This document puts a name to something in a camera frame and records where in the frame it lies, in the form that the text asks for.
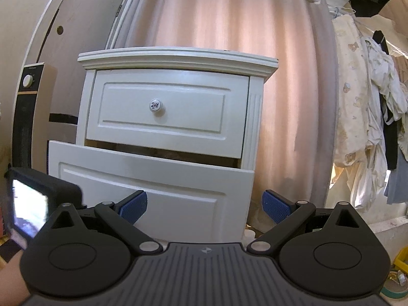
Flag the white drawer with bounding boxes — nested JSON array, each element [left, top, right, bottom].
[[86, 69, 249, 158], [48, 141, 254, 243]]

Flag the floral ceramic drawer knob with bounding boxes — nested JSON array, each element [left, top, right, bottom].
[[149, 98, 164, 115]]

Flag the person's left hand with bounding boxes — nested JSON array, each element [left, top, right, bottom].
[[0, 250, 30, 306]]

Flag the pink window curtain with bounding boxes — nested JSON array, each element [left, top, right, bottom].
[[114, 0, 339, 227]]

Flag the white hanging garment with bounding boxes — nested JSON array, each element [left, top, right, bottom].
[[353, 37, 407, 211]]

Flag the black and beige tower heater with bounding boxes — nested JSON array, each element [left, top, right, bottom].
[[12, 62, 57, 173]]

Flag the cream bear print garment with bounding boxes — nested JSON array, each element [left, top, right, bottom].
[[332, 15, 368, 167]]

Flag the white wooden nightstand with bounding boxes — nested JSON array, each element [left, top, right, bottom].
[[75, 46, 279, 173]]

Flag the grey blue hanging garment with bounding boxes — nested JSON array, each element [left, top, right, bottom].
[[385, 169, 407, 205]]

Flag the yellow plastic bin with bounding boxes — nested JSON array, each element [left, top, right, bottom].
[[393, 246, 408, 274]]

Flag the green tape roll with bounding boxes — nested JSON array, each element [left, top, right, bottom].
[[381, 280, 408, 299]]

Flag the black hanging garment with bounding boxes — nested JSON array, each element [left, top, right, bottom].
[[372, 30, 398, 171]]

